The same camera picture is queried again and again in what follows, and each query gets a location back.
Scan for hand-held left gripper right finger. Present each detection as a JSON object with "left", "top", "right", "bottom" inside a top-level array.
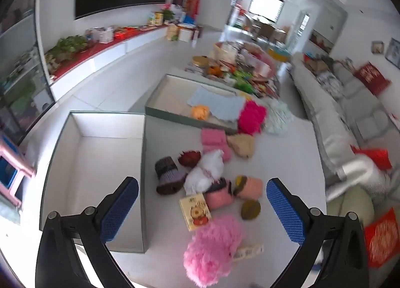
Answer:
[{"left": 265, "top": 177, "right": 370, "bottom": 288}]

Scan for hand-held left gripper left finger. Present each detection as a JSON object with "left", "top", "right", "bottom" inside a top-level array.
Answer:
[{"left": 35, "top": 176, "right": 140, "bottom": 288}]

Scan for olive brown round pad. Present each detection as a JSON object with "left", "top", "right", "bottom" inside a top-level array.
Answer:
[{"left": 240, "top": 199, "right": 261, "bottom": 220}]

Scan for salmon pink knitted hat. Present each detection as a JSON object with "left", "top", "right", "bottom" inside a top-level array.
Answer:
[{"left": 233, "top": 175, "right": 264, "bottom": 200}]

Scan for purple and brown knitted hat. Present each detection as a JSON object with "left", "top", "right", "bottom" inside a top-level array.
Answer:
[{"left": 155, "top": 157, "right": 188, "bottom": 195}]

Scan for yellow cartoon bear tissue pack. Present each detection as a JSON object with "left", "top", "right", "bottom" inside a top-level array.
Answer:
[{"left": 179, "top": 193, "right": 212, "bottom": 231}]

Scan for dark red fabric rose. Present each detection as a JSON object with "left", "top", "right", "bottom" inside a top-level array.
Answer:
[{"left": 178, "top": 150, "right": 202, "bottom": 168}]

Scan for pink bubbly towel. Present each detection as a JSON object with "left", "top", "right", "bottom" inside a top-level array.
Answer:
[{"left": 203, "top": 143, "right": 232, "bottom": 162}]

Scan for white cloth bundle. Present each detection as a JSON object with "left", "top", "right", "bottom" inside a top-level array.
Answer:
[{"left": 184, "top": 150, "right": 225, "bottom": 195}]

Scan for beige leather armchair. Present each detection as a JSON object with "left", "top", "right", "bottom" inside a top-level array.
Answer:
[{"left": 325, "top": 188, "right": 376, "bottom": 229}]

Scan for pink knitted roll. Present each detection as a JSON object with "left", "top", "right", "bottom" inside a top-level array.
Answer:
[{"left": 204, "top": 192, "right": 235, "bottom": 212}]

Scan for beige knitted hat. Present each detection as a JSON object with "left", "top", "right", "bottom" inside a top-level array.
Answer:
[{"left": 226, "top": 134, "right": 256, "bottom": 160}]

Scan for white fringed blanket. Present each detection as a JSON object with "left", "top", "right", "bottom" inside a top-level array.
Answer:
[{"left": 325, "top": 153, "right": 396, "bottom": 201}]

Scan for pale mint knitted cloth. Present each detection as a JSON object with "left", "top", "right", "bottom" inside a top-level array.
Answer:
[{"left": 265, "top": 100, "right": 295, "bottom": 135}]

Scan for red cushion with white print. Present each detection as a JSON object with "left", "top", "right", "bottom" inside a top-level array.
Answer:
[{"left": 364, "top": 208, "right": 400, "bottom": 268}]

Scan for hot pink fluffy cloth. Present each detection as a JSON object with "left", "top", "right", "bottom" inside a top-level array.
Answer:
[{"left": 238, "top": 100, "right": 268, "bottom": 135}]

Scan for plain red pillow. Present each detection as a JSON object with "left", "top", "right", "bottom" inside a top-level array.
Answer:
[{"left": 351, "top": 147, "right": 392, "bottom": 170}]

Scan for light grey sofa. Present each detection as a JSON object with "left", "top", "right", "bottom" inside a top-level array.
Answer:
[{"left": 289, "top": 52, "right": 400, "bottom": 188}]

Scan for pink plastic stool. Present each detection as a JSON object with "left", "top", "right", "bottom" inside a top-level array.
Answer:
[{"left": 0, "top": 133, "right": 37, "bottom": 211}]

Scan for orange yarn ball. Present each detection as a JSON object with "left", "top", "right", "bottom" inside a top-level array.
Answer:
[{"left": 191, "top": 105, "right": 209, "bottom": 119}]

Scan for light blue waffle cloth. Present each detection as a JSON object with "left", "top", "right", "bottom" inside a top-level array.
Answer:
[{"left": 188, "top": 87, "right": 248, "bottom": 122}]

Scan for pile of snacks and packets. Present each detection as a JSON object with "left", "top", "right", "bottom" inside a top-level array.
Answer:
[{"left": 187, "top": 41, "right": 282, "bottom": 98}]

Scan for white cabinet with red top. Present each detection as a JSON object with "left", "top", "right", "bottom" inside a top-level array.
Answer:
[{"left": 45, "top": 24, "right": 171, "bottom": 101}]

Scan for red patterned cushion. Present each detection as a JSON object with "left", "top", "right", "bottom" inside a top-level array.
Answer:
[{"left": 354, "top": 62, "right": 392, "bottom": 95}]

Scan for glass door display cabinet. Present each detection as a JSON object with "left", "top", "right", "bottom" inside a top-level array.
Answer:
[{"left": 0, "top": 0, "right": 57, "bottom": 146}]

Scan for green potted plant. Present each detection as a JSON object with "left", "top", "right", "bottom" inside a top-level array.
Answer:
[{"left": 47, "top": 35, "right": 89, "bottom": 64}]

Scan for gift bags on floor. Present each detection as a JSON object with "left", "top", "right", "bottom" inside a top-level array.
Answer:
[{"left": 165, "top": 22, "right": 203, "bottom": 42}]

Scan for bright window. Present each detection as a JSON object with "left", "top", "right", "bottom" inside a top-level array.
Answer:
[{"left": 250, "top": 0, "right": 285, "bottom": 23}]

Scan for wide landscape wall painting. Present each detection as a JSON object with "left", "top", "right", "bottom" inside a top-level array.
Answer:
[{"left": 309, "top": 30, "right": 334, "bottom": 54}]

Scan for dark framed wall picture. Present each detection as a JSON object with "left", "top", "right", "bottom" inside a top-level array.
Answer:
[{"left": 385, "top": 38, "right": 400, "bottom": 67}]

